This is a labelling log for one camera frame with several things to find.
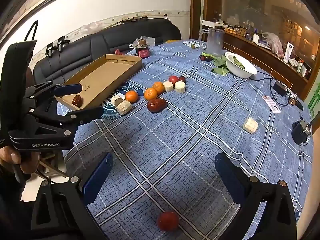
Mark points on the small dark red date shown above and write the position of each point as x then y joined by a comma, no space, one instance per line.
182,79

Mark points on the dark purple plum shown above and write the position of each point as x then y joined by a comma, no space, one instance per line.
207,58
202,58

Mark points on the orange mandarin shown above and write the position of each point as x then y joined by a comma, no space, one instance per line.
150,93
159,87
131,96

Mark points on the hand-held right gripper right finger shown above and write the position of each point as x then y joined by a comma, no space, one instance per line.
228,177

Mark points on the brown cardboard tray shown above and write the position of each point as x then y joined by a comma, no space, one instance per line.
100,77

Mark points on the peeled sugarcane piece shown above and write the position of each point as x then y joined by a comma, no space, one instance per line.
115,99
180,87
123,108
250,125
168,86

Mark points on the white bowl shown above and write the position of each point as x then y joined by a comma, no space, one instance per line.
243,71

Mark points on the wrinkled red date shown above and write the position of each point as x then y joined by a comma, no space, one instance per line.
77,100

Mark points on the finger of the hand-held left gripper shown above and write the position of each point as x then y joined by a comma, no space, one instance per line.
67,88
87,113

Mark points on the red packet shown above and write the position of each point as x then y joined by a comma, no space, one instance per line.
118,51

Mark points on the pink plastic bag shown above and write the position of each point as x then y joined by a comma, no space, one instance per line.
273,42

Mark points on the black clip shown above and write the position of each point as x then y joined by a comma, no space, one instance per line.
50,48
61,43

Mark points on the person's left forearm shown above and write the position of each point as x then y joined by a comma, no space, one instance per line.
11,205

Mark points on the blue plaid tablecloth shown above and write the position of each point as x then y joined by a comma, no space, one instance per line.
187,142

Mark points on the bamboo wall decal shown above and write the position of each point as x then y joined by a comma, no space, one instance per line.
313,97

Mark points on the red tomato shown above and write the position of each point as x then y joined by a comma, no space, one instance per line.
173,79
167,220

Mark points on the wooden glass cabinet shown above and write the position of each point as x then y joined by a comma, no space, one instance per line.
262,60

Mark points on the large glossy red jujube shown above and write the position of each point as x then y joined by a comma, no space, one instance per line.
156,105

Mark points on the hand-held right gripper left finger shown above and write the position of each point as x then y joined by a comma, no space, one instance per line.
97,177

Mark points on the black leather sofa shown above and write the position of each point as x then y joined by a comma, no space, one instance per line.
112,40

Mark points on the green leaves in bowl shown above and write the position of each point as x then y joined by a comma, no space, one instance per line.
236,61

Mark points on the white paper tag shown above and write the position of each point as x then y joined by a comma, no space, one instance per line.
270,103

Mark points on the black power adapter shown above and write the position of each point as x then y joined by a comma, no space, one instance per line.
280,87

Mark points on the green bok choy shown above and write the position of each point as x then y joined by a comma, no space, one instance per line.
220,63

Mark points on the white and blue box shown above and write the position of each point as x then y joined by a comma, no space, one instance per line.
288,51

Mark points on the yellow flat box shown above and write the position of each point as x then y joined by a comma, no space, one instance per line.
171,41

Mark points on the clear glass pitcher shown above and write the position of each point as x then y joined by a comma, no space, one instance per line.
215,42

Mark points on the brown and black plug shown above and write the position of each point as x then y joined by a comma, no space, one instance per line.
296,103

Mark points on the white flat box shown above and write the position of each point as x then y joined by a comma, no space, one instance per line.
210,23

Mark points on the person's left hand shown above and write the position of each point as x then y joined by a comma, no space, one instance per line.
10,157

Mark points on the dark jar with red label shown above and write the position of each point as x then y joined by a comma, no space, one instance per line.
142,52

